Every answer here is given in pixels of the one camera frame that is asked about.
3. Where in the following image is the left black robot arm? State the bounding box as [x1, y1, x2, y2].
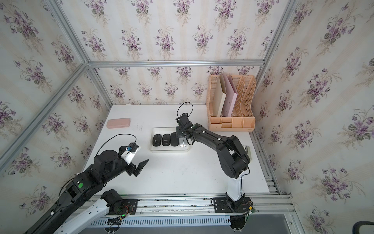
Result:
[26, 142, 149, 234]

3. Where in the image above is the pink rectangular case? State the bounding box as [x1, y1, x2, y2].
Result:
[106, 118, 131, 129]

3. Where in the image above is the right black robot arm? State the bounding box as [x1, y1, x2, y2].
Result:
[176, 113, 250, 202]

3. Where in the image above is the small black mouse with logo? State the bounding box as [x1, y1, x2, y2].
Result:
[152, 134, 162, 147]

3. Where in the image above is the beige folder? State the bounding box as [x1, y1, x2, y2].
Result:
[212, 75, 227, 117]

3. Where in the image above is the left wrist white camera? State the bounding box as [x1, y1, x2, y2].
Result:
[118, 142, 140, 165]

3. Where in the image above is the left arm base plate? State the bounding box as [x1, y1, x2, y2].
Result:
[107, 199, 139, 215]

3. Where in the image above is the silver slim mouse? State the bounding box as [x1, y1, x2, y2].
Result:
[179, 137, 188, 148]

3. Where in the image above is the peach desk file organizer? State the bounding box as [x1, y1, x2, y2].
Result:
[206, 73, 256, 132]

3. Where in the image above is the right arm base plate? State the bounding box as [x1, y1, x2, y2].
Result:
[211, 194, 255, 214]

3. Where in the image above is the black slim mouse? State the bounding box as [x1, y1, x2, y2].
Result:
[170, 132, 179, 147]

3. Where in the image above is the small silver object at edge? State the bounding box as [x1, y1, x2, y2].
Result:
[244, 145, 252, 161]

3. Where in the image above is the aluminium rail frame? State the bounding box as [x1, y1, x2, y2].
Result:
[43, 192, 306, 234]

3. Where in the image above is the pink folder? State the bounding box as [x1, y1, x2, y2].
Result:
[222, 73, 238, 117]

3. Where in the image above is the white storage box tray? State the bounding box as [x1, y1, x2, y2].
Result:
[150, 127, 190, 153]

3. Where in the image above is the white vent grille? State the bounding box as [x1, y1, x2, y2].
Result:
[88, 215, 231, 228]

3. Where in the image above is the black rounded wireless mouse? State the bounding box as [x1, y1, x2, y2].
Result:
[162, 134, 170, 146]

